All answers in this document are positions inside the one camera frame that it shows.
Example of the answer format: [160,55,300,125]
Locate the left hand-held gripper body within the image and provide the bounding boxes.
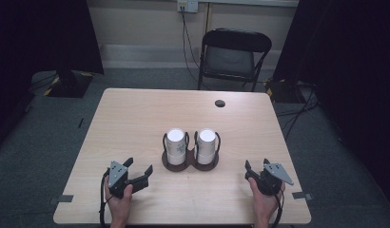
[107,160,134,200]

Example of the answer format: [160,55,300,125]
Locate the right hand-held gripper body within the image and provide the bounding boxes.
[254,162,295,197]

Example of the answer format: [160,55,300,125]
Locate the plain white paper cup stack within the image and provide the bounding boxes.
[195,127,217,166]

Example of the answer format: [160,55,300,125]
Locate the dark brown double cup holder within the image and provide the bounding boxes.
[161,130,223,173]

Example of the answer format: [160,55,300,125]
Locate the person's right hand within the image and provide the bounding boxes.
[247,177,286,222]

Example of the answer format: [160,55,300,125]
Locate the person's left hand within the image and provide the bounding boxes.
[104,182,134,222]

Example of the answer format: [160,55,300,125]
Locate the gray tape strip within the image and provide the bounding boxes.
[49,194,75,205]
[291,191,314,201]

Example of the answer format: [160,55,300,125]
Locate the printed white paper cup stack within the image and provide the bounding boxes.
[166,127,187,166]

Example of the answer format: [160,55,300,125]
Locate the black stand base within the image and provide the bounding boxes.
[43,69,95,99]
[264,77,312,105]

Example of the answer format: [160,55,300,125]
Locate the black folding chair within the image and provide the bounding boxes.
[197,28,274,93]

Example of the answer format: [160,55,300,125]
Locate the black curtain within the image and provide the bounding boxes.
[271,0,390,211]
[0,0,105,150]

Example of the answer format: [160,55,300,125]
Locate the left hand-held gripper cable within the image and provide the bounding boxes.
[99,168,115,228]

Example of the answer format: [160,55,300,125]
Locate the hand-held gripper cable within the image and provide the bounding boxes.
[270,191,285,228]
[99,168,115,228]

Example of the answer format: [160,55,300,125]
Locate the right hand-held gripper cable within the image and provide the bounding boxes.
[270,191,285,228]

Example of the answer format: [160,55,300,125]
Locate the black floor cables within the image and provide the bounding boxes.
[275,83,321,143]

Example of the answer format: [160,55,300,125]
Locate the black power cable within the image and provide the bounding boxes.
[181,10,201,84]

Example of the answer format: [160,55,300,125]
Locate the white wall power outlet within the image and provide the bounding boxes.
[176,0,200,14]

